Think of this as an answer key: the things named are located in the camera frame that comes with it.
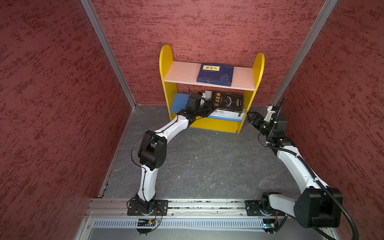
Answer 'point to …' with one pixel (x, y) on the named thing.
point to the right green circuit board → (269, 225)
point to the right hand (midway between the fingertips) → (250, 118)
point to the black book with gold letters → (227, 101)
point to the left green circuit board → (144, 222)
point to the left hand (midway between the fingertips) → (218, 108)
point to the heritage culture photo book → (228, 101)
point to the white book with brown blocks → (236, 116)
